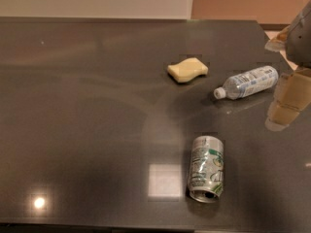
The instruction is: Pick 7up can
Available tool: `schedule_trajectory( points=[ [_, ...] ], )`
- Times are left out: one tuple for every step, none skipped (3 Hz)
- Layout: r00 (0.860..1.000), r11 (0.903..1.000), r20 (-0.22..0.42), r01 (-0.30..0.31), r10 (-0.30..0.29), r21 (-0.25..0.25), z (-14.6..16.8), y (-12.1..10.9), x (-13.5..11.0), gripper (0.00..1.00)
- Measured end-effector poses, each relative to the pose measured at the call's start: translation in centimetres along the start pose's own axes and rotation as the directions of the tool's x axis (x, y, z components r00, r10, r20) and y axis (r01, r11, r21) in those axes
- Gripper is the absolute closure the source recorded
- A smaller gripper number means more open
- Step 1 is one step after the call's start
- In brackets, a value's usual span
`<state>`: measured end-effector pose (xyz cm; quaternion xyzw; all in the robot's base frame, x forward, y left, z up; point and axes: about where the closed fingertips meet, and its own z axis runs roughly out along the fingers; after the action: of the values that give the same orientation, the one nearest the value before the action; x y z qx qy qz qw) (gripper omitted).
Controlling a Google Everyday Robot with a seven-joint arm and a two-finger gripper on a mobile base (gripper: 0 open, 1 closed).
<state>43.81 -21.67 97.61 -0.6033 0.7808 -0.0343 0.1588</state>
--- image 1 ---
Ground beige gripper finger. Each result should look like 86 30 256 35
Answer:
264 26 290 52
265 67 311 131

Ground crushed silver 7up can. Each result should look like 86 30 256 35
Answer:
188 136 225 203

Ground clear plastic water bottle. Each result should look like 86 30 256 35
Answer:
214 66 279 100

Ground yellow sponge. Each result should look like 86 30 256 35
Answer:
167 57 209 83

